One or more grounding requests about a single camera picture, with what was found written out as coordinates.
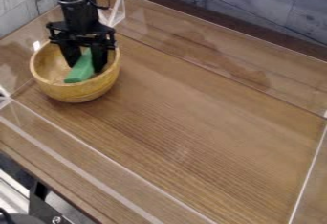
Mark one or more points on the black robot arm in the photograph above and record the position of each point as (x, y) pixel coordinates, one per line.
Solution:
(81, 30)

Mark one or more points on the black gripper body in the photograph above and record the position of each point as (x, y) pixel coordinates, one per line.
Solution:
(98, 34)

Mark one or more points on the green stick block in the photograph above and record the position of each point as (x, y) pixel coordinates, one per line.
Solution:
(82, 69)

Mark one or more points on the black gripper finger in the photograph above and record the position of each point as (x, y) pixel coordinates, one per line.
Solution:
(70, 52)
(98, 57)

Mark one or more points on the black table leg frame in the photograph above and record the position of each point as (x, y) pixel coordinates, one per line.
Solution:
(38, 209)

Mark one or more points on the wooden bowl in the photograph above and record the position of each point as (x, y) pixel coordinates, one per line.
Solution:
(49, 69)

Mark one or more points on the clear acrylic corner bracket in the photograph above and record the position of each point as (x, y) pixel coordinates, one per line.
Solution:
(112, 16)

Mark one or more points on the clear acrylic left bracket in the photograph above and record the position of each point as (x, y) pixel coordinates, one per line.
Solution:
(4, 97)

